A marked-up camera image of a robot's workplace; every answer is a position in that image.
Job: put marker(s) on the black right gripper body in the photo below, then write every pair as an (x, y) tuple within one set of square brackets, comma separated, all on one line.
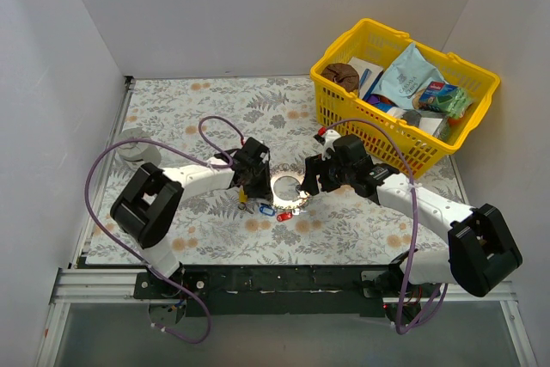
[(323, 175)]

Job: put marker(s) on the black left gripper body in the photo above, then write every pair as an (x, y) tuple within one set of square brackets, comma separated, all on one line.
[(261, 178)]

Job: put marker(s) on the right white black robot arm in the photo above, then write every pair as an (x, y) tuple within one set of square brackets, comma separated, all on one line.
[(481, 251)]

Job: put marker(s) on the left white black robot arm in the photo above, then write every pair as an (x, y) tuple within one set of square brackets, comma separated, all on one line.
[(146, 207)]

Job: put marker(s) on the yellow key tag with key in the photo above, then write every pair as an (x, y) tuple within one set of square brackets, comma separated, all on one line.
[(243, 203)]

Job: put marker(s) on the red key tag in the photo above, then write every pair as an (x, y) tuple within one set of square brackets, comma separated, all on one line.
[(284, 216)]

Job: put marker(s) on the yellow plastic shopping basket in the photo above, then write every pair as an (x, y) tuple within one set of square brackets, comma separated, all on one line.
[(411, 140)]

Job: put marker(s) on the brown round bread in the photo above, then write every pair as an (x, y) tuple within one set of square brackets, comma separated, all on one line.
[(343, 75)]

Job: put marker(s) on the white box in basket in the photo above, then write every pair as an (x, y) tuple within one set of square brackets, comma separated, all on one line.
[(369, 76)]

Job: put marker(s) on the floral patterned table mat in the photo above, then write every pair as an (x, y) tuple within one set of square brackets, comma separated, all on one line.
[(199, 116)]

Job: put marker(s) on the light blue chips bag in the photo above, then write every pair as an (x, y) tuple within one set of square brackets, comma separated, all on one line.
[(406, 78)]

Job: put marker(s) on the grey tape roll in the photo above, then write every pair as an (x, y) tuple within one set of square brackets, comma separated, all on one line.
[(134, 154)]

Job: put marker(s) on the green wrapped package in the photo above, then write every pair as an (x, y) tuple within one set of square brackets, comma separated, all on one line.
[(450, 100)]

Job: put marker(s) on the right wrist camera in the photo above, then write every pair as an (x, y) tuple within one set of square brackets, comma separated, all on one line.
[(327, 137)]

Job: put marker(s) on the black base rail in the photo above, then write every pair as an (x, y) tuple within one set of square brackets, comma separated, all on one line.
[(276, 289)]

